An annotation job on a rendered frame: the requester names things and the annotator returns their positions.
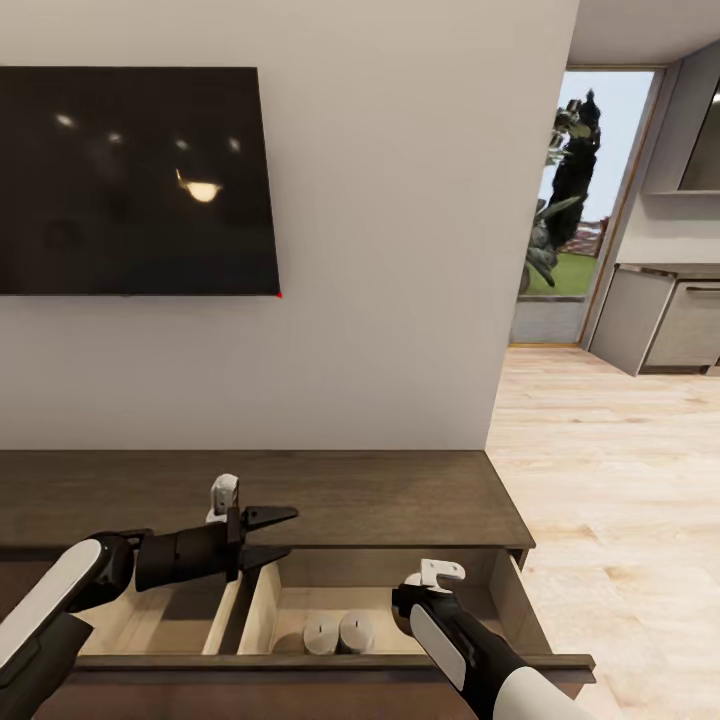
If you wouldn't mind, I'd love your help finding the pillar candle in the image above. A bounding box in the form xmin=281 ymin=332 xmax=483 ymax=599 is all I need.
xmin=308 ymin=609 xmax=374 ymax=655
xmin=303 ymin=613 xmax=340 ymax=655
xmin=392 ymin=573 xmax=421 ymax=638

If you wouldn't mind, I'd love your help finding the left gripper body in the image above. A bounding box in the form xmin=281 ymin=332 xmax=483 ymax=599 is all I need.
xmin=173 ymin=506 xmax=241 ymax=583

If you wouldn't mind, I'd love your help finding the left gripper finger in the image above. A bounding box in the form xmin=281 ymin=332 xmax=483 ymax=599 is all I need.
xmin=239 ymin=545 xmax=291 ymax=575
xmin=240 ymin=506 xmax=301 ymax=545

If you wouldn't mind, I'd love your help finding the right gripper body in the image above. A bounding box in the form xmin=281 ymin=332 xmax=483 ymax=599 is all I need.
xmin=398 ymin=583 xmax=426 ymax=619

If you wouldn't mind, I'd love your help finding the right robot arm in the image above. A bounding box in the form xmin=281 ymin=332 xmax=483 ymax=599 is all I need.
xmin=392 ymin=559 xmax=597 ymax=720

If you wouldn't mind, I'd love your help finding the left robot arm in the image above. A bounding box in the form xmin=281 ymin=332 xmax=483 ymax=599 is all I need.
xmin=0 ymin=473 xmax=301 ymax=720

